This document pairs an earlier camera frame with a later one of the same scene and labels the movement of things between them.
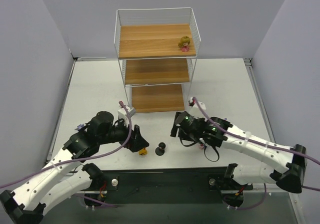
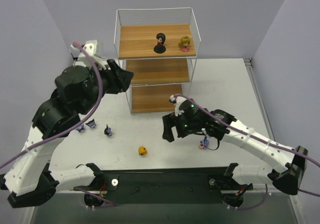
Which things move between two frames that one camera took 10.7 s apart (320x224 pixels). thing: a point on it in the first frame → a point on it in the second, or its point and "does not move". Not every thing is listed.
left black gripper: [135, 138] → [113, 76]
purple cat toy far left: [79, 127] does not move
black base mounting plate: [165, 187] does not move
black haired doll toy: [160, 150] → [160, 48]
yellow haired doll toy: [143, 152] does not move
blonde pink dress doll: [184, 43] does not move
